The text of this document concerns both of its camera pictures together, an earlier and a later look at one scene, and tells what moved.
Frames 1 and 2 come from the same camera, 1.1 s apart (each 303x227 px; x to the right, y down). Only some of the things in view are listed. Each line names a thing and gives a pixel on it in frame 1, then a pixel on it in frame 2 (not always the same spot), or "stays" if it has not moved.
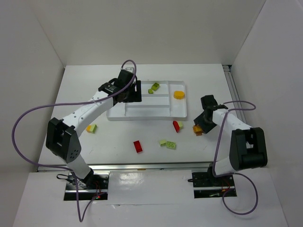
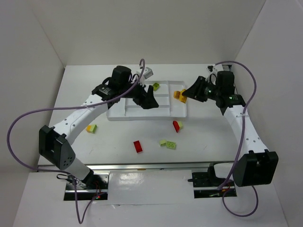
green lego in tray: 155,86 stays
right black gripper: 204,122 → 199,88
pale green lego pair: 170,144 stays
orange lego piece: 197,130 → 182,99
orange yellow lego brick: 179,94 stays
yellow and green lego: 91,128 stays
